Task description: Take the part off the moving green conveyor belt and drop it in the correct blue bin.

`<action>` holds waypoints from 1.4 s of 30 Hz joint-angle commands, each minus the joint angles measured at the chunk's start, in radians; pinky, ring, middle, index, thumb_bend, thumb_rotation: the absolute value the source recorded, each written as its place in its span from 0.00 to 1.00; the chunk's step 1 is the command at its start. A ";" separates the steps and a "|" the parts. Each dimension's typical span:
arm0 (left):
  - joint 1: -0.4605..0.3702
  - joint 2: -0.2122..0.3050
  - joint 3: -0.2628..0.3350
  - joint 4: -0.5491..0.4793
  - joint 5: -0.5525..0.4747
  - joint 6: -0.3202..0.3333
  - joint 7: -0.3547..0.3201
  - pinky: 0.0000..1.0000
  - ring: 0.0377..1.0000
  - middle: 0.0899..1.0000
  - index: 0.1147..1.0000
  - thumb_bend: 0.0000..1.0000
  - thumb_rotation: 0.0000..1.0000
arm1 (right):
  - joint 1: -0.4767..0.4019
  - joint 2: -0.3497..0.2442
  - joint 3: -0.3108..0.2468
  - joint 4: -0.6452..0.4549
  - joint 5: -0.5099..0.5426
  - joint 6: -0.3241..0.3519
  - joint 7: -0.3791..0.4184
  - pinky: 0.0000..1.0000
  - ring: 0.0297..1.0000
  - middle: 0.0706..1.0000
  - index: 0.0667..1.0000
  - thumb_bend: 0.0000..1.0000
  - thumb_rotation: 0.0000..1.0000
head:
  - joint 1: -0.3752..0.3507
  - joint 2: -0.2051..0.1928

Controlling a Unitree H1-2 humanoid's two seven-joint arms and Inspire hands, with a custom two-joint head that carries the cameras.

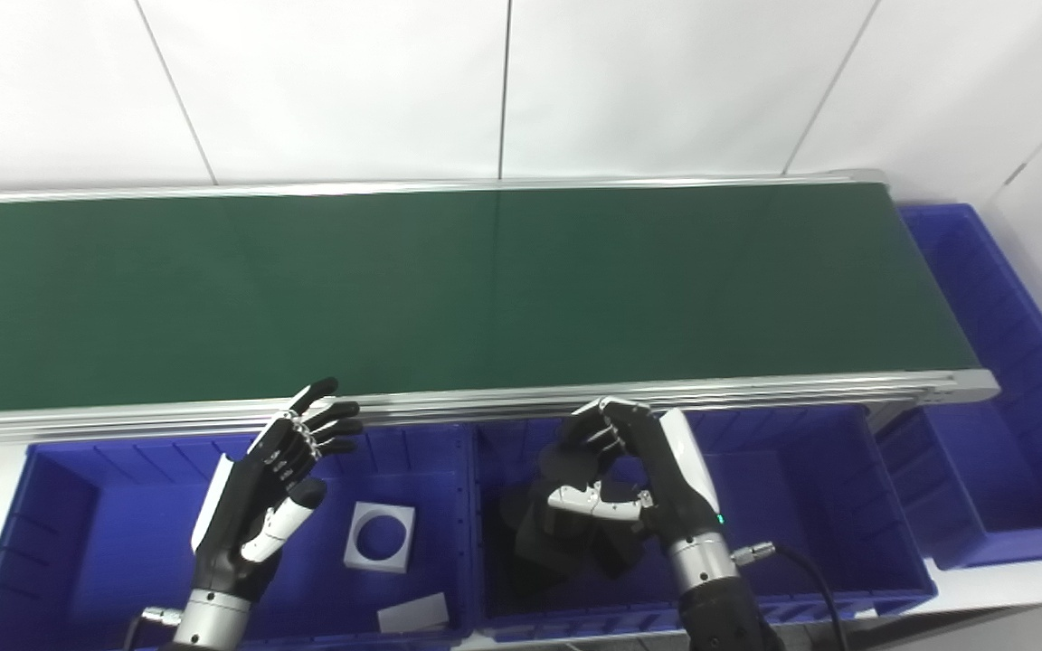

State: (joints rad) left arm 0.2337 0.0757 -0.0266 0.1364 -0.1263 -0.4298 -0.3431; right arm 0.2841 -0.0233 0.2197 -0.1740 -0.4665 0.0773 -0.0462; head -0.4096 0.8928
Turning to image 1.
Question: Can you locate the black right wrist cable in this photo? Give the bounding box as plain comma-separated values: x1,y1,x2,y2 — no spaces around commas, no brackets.
732,541,853,651

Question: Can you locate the white square plate with hole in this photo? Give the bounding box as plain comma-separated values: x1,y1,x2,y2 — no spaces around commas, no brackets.
343,502,417,576

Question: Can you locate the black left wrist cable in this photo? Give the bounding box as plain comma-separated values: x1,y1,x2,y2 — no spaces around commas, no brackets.
123,607,184,651

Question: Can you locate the black block with cylinder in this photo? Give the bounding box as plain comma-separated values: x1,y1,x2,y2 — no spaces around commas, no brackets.
521,441,659,581

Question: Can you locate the black block part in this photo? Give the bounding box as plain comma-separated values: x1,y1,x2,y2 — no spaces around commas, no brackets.
485,493,581,618

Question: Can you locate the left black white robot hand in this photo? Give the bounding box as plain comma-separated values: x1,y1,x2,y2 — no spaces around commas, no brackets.
190,377,366,601

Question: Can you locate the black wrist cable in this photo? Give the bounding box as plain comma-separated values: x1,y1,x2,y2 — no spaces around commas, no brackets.
732,541,853,651
123,607,184,651

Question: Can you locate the white flat rectangular plate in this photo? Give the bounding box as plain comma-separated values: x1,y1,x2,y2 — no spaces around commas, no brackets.
375,592,450,635

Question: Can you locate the blue plastic bin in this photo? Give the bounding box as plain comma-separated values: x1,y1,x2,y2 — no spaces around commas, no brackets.
874,203,1042,571
469,404,939,646
0,425,478,651

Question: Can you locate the green conveyor belt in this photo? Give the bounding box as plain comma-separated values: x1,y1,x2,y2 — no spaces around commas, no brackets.
0,169,1001,451
0,183,980,415

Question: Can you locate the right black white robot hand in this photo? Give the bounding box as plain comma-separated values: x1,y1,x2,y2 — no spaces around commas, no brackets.
544,396,726,555

